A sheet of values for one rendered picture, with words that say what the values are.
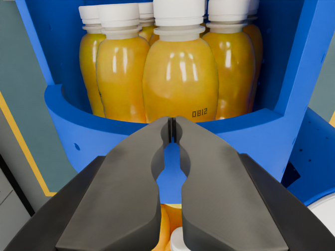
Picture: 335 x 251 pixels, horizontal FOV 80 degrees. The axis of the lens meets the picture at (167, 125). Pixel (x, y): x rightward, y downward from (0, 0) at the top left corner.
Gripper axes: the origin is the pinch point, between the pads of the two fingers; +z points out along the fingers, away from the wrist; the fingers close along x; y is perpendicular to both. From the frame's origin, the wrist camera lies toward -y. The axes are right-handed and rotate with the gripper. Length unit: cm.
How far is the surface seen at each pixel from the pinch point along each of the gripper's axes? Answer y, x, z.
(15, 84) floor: 40, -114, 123
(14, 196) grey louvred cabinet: 145, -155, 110
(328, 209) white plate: 36, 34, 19
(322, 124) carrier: 29, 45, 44
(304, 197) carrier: 35, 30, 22
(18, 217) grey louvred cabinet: 166, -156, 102
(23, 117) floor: 67, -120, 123
